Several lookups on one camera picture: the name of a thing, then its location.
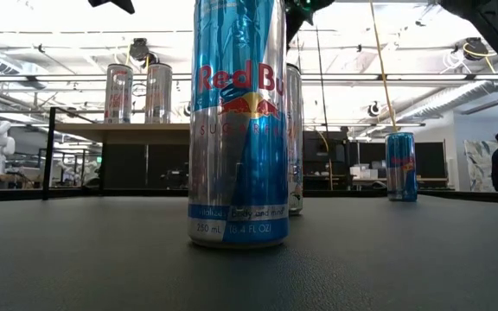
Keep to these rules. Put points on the Red Bull sugarfree can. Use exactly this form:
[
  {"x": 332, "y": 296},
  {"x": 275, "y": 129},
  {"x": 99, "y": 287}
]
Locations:
[{"x": 238, "y": 151}]

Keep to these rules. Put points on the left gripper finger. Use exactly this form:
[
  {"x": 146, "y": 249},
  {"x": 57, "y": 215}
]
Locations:
[{"x": 121, "y": 4}]

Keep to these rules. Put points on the leaf pattern panel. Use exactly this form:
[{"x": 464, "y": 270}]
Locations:
[{"x": 478, "y": 164}]

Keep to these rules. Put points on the silver can with red print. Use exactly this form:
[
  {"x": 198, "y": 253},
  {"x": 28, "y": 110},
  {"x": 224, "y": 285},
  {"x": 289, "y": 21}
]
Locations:
[{"x": 118, "y": 95}]

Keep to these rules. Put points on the black aluminium table frame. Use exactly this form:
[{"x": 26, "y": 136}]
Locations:
[{"x": 11, "y": 195}]

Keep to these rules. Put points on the dark blue can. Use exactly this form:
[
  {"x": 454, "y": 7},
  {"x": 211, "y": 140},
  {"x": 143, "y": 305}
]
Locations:
[{"x": 401, "y": 168}]

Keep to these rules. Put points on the white box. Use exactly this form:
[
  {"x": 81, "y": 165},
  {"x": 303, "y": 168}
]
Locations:
[{"x": 361, "y": 173}]

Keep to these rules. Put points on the small black ceiling reel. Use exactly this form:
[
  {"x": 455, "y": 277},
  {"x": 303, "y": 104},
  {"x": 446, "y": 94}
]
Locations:
[{"x": 374, "y": 109}]

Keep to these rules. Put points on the black table mat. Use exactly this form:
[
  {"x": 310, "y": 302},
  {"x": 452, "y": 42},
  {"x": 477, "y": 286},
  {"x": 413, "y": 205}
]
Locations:
[{"x": 102, "y": 259}]

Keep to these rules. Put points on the wooden background desk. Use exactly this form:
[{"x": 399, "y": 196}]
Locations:
[{"x": 426, "y": 179}]

